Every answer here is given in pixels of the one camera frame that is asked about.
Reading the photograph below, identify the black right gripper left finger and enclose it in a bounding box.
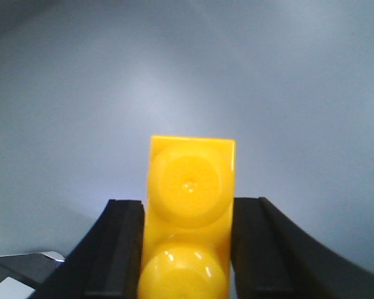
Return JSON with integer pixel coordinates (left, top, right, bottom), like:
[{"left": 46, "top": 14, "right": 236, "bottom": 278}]
[{"left": 31, "top": 199, "right": 145, "bottom": 298}]

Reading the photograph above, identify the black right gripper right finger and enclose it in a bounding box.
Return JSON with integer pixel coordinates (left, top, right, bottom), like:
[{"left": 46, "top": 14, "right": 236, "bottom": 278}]
[{"left": 231, "top": 197, "right": 374, "bottom": 298}]

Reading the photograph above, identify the yellow two-stud toy brick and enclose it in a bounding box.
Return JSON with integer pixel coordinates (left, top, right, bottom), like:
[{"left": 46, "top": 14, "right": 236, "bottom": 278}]
[{"left": 138, "top": 135, "right": 236, "bottom": 298}]

